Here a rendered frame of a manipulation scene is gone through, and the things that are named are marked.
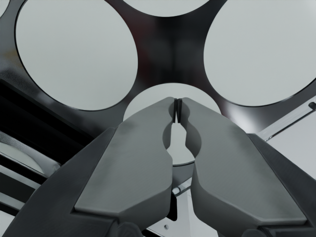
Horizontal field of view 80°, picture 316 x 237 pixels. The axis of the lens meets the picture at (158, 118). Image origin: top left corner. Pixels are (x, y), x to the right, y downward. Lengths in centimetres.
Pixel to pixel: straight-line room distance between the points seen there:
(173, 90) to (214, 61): 4
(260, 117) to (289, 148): 17
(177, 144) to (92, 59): 12
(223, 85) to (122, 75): 9
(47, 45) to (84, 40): 3
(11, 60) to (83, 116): 7
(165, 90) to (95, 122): 8
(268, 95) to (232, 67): 4
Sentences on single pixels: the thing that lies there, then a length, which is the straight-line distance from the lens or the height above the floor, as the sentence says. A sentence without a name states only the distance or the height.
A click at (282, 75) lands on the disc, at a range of 19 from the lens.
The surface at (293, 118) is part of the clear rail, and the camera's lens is 22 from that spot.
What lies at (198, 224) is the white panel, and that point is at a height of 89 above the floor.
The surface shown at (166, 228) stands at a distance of 27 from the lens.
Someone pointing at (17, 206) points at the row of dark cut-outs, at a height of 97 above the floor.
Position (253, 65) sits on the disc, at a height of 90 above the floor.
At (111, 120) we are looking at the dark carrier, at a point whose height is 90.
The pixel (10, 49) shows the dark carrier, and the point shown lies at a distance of 21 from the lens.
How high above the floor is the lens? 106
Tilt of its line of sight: 58 degrees down
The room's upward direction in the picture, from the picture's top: 175 degrees counter-clockwise
